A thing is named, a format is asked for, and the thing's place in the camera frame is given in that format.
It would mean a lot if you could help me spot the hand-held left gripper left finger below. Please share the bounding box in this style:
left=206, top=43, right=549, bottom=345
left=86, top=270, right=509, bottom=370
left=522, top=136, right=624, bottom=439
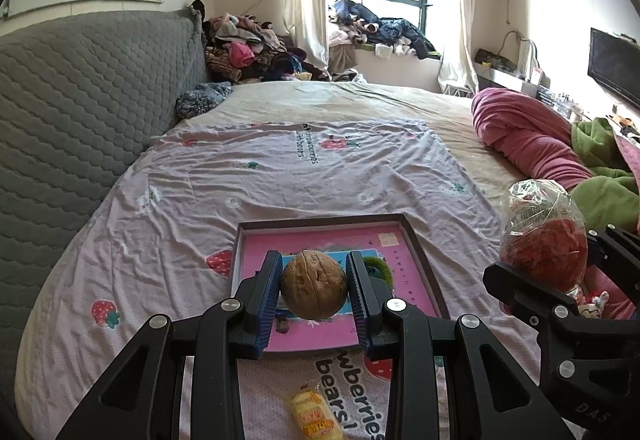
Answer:
left=55, top=250, right=286, bottom=440

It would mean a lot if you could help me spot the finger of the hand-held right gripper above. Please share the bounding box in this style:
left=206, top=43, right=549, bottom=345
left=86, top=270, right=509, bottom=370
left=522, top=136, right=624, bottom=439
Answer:
left=587, top=226, right=640, bottom=271
left=482, top=261, right=581, bottom=336

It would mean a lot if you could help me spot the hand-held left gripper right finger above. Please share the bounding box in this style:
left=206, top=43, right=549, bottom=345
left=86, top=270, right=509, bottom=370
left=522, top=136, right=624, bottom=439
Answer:
left=345, top=250, right=576, bottom=440

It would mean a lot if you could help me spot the green fuzzy ring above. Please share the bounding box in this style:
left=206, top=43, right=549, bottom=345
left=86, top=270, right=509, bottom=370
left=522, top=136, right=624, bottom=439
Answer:
left=362, top=257, right=396, bottom=291

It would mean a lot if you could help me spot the shallow box with pink lining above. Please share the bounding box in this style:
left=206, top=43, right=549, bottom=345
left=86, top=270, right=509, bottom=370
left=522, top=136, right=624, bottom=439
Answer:
left=227, top=213, right=448, bottom=361

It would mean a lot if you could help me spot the walnut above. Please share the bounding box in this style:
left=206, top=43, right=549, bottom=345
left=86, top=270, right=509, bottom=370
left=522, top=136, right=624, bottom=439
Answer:
left=281, top=250, right=349, bottom=319

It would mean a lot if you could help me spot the red snack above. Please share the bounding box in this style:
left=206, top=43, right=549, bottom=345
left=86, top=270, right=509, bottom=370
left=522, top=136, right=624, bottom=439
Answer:
left=500, top=180, right=590, bottom=293

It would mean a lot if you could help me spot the yellow cake packet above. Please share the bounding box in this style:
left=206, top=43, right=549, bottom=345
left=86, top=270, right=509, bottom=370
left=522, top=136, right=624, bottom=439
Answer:
left=286, top=382, right=346, bottom=440

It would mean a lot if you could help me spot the small beige plush toy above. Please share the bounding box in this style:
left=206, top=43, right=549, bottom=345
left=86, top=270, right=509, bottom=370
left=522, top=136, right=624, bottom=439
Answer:
left=575, top=290, right=611, bottom=319

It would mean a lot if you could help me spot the green blanket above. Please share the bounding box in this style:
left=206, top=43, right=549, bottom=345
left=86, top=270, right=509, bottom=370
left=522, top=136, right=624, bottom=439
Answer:
left=570, top=117, right=640, bottom=233

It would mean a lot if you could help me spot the pink strawberry print sheet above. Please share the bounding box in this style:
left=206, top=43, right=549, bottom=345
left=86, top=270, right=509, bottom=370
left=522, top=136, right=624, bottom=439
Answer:
left=15, top=120, right=551, bottom=440

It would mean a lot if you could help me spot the pink quilt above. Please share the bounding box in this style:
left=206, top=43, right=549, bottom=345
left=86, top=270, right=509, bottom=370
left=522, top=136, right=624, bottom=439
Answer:
left=471, top=88, right=640, bottom=321

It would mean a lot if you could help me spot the black television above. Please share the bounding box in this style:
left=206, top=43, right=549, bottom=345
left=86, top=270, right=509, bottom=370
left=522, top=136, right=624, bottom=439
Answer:
left=589, top=27, right=640, bottom=111

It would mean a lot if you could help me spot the beige bed sheet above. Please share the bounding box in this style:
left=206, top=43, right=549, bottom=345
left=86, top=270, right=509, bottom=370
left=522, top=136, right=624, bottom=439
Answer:
left=172, top=80, right=531, bottom=201

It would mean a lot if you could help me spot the cluttered side cabinet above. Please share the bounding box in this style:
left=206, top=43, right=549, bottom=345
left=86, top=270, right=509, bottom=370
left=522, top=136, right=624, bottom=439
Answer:
left=475, top=40, right=591, bottom=115

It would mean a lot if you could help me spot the dark floral pillow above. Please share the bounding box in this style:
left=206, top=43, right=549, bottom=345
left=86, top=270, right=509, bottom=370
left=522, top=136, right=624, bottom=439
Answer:
left=175, top=82, right=233, bottom=119

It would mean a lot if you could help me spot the pile of mixed clothes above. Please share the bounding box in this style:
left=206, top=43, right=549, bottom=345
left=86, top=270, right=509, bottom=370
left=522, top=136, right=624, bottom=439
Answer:
left=202, top=0, right=331, bottom=83

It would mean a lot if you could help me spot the grey quilted headboard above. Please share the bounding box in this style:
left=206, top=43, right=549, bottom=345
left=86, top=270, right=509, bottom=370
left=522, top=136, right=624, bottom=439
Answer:
left=0, top=10, right=211, bottom=371

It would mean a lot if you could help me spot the pile of dark clothes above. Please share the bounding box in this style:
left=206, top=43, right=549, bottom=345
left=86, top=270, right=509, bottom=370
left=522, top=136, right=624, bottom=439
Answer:
left=327, top=0, right=443, bottom=60

